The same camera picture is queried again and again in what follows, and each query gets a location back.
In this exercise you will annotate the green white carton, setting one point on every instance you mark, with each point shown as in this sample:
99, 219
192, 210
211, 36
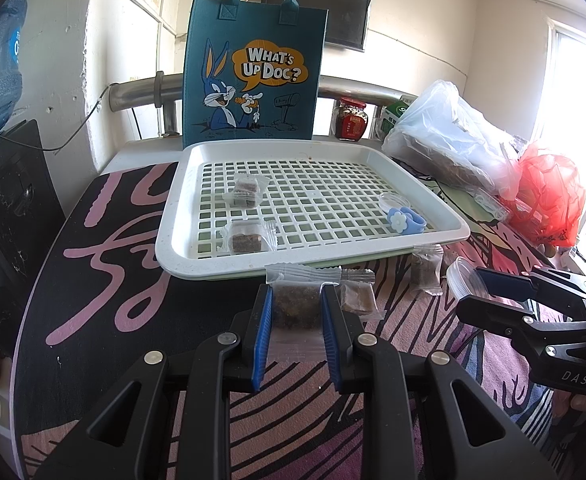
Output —
390, 117

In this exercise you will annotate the metal pipe rail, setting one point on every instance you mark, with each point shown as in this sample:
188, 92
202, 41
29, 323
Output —
138, 92

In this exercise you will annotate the red plastic bag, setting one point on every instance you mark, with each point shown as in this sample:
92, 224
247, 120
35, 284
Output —
553, 195

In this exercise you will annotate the clear round lid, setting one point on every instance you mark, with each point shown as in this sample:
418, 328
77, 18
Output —
388, 202

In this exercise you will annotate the red lid sauce jar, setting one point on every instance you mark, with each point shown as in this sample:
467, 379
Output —
351, 122

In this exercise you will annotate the printed pink blanket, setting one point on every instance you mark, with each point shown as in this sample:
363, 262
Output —
123, 270

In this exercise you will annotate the packet of white clips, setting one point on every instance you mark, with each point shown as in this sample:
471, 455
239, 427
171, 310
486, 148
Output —
488, 205

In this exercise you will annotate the black speaker box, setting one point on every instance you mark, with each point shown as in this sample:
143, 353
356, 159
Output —
8, 200

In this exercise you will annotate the teal cartoon tote bag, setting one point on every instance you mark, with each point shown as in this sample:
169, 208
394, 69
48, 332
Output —
273, 120

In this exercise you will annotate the person's right hand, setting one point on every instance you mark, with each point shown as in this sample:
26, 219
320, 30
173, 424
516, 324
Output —
585, 405

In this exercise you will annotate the brown cube clear packet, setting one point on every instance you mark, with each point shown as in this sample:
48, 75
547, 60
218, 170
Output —
248, 240
425, 272
355, 300
295, 305
247, 191

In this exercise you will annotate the blue screw clamp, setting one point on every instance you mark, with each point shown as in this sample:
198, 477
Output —
413, 222

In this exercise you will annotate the white perforated tray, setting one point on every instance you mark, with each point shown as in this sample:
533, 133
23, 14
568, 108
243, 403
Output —
175, 240

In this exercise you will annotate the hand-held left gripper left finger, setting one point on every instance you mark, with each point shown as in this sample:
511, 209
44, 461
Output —
263, 340

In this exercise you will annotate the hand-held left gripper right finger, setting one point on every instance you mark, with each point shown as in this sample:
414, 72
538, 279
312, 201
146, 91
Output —
332, 340

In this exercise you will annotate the large clear plastic bag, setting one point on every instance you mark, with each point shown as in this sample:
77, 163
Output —
448, 135

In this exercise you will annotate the black wall television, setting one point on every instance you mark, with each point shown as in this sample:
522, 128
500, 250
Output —
333, 10

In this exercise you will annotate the window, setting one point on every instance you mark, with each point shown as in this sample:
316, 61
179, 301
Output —
583, 100

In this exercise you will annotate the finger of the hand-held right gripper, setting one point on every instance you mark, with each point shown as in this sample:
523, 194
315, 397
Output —
508, 285
488, 312

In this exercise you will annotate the small clear plastic jar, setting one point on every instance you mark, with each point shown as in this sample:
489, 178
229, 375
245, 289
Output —
460, 275

